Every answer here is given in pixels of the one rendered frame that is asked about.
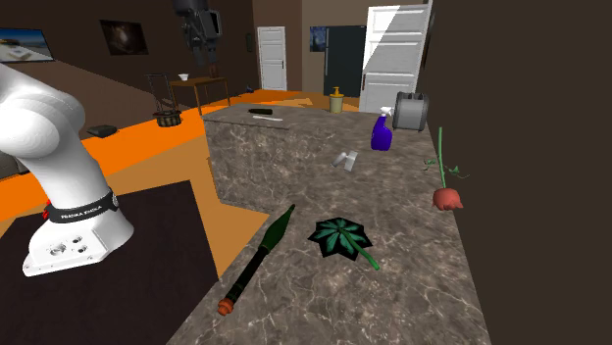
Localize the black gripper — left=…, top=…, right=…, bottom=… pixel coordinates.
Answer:
left=172, top=0, right=224, bottom=67

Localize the brown side table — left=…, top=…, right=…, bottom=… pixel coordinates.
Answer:
left=169, top=72, right=232, bottom=117

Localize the white closed door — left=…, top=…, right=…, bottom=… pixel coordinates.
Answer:
left=256, top=25, right=288, bottom=92

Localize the black flat floor object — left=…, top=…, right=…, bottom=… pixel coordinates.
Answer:
left=85, top=123, right=119, bottom=140

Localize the dark refrigerator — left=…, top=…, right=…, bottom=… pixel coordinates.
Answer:
left=323, top=25, right=368, bottom=99

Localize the yellow soap dispenser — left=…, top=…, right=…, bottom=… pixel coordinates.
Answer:
left=329, top=86, right=345, bottom=115

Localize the small silver metal object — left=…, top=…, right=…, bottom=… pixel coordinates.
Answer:
left=331, top=149, right=360, bottom=173

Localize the white open door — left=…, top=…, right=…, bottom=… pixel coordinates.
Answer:
left=358, top=3, right=433, bottom=116

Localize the blue spray bottle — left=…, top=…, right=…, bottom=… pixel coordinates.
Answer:
left=370, top=106, right=394, bottom=153

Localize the dark green rocket, orange tip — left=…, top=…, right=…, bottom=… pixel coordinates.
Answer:
left=217, top=204, right=297, bottom=318

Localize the grey cylindrical appliance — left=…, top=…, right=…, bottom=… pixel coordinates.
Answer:
left=392, top=90, right=431, bottom=133

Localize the green leaf with stem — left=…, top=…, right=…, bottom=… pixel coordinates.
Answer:
left=307, top=217, right=382, bottom=272

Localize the dark robot stand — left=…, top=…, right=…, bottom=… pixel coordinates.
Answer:
left=0, top=179, right=222, bottom=345

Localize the red rose, green stem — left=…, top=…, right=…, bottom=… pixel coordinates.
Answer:
left=422, top=125, right=470, bottom=213

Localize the wire stand with basket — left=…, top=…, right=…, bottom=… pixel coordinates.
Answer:
left=144, top=73, right=183, bottom=128

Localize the dark wall picture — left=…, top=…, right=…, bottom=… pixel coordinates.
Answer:
left=98, top=19, right=150, bottom=57

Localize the blue wall picture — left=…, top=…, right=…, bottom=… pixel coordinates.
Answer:
left=309, top=25, right=328, bottom=53

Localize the wall television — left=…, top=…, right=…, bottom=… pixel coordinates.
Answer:
left=0, top=27, right=55, bottom=65

